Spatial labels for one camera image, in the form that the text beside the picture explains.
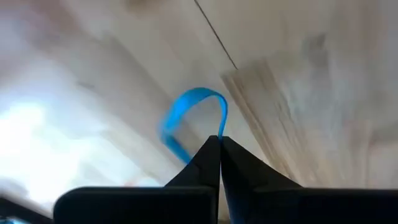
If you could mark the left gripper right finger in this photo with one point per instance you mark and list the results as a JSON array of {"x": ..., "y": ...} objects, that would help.
[{"x": 248, "y": 186}]

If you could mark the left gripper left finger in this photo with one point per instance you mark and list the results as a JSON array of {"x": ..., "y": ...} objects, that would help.
[{"x": 199, "y": 174}]

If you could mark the blue rubber band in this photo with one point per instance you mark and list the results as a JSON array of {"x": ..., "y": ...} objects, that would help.
[{"x": 199, "y": 91}]

